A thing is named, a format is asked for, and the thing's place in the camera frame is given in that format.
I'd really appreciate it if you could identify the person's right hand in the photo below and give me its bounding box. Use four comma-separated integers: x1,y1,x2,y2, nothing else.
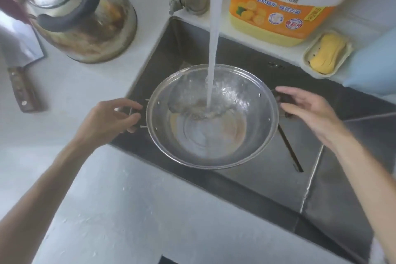
275,86,344,150

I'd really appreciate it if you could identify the person's left hand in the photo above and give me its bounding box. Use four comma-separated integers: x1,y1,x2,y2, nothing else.
76,99,144,151

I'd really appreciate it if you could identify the stainless steel two-handled pot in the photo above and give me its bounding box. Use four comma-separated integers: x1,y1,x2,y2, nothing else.
116,63,294,170

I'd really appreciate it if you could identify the person's right forearm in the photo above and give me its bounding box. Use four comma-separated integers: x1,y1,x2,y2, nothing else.
322,135,396,244

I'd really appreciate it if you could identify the person's left forearm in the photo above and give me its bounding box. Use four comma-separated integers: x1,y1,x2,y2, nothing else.
0,138,104,264

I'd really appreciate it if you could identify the dark chopstick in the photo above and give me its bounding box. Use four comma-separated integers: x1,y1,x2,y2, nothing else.
277,125,304,173

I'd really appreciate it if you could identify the pale green soap dish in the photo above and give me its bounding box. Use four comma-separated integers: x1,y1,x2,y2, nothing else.
302,29,353,79

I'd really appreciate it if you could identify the yellow soap bar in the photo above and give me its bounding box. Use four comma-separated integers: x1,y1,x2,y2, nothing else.
309,33,347,75

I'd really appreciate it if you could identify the stainless steel sink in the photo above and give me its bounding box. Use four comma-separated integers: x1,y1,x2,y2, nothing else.
110,16,396,264

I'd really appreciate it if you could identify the light blue plastic container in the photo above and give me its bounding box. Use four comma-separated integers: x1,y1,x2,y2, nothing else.
341,26,396,96

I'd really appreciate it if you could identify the stream of running water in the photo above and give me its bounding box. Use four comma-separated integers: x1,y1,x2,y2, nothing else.
205,0,228,116

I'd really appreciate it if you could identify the yellow dish soap bottle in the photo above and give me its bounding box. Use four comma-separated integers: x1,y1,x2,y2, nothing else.
228,0,382,48

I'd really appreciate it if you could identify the stainless steel kettle black handle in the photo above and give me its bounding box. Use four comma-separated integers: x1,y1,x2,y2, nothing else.
19,0,138,64

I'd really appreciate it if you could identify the cleaver with wooden handle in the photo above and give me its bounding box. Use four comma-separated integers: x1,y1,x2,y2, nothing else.
0,21,47,113

